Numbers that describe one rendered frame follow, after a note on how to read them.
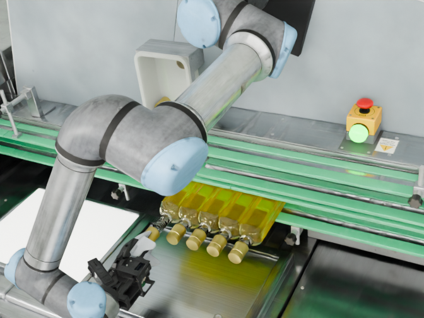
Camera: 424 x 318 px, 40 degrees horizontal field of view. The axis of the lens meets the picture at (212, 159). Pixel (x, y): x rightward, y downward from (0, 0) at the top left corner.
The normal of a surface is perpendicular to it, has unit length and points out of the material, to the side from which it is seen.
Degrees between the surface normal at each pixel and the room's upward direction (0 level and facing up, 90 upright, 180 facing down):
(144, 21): 0
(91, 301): 90
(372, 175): 90
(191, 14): 9
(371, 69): 0
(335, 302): 90
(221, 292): 90
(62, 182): 19
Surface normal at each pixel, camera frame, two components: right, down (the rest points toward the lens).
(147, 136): 0.00, -0.33
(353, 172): -0.11, -0.82
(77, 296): 0.26, -0.67
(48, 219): -0.29, 0.34
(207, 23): -0.58, 0.50
